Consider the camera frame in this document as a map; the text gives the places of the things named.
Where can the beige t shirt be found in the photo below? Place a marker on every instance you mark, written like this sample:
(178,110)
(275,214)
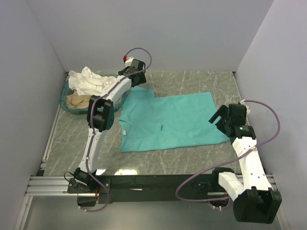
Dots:
(75,101)

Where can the aluminium frame rail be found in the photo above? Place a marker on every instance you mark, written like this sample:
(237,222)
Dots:
(57,186)

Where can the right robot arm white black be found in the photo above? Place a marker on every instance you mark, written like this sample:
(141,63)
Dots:
(254,199)

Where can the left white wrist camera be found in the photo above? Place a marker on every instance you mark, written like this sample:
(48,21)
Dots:
(127,60)

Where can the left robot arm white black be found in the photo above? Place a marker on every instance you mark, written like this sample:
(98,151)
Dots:
(100,117)

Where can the teal t shirt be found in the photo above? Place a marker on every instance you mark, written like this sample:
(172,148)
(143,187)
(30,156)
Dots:
(152,123)

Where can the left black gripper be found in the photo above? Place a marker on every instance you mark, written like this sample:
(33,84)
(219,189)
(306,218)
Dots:
(143,80)

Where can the white t shirt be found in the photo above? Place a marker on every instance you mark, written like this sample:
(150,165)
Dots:
(87,82)

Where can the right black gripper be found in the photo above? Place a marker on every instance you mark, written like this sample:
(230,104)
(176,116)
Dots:
(220,112)

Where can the teal plastic basket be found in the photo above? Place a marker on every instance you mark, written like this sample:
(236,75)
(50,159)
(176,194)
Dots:
(66,91)

